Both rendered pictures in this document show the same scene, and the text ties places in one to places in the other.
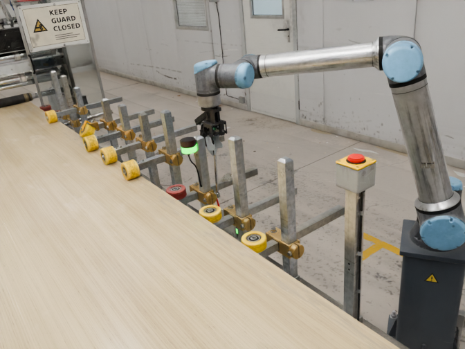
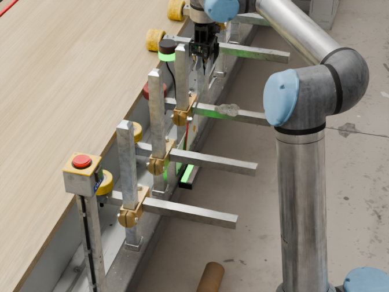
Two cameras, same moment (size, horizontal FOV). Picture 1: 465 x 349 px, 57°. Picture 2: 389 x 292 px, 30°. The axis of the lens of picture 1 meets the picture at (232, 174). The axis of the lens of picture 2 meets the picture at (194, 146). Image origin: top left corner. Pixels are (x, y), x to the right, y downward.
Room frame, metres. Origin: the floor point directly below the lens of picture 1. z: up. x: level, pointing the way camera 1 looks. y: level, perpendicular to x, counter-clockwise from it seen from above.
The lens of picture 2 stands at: (0.35, -1.47, 2.27)
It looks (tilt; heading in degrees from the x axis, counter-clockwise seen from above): 38 degrees down; 51
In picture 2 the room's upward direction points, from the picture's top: straight up
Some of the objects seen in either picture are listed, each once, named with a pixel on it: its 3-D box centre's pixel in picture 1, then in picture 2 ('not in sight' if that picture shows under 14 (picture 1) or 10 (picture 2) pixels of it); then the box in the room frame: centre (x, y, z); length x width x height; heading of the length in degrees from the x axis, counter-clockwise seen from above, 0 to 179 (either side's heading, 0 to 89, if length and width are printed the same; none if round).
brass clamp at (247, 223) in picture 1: (239, 218); (161, 156); (1.41, -0.01, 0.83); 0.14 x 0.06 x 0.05; 34
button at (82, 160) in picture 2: (356, 159); (81, 161); (0.97, -0.31, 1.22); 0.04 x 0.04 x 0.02
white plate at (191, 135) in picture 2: (217, 215); (187, 141); (1.59, 0.08, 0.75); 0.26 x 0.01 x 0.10; 34
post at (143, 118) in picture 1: (151, 158); (220, 36); (2.01, 0.40, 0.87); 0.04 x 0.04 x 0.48; 34
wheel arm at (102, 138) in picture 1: (133, 129); not in sight; (2.28, 0.52, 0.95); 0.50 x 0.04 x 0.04; 124
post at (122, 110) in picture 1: (130, 147); (236, 8); (2.22, 0.54, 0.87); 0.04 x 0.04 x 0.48; 34
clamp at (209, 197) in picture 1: (202, 194); (183, 109); (1.62, 0.13, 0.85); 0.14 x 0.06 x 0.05; 34
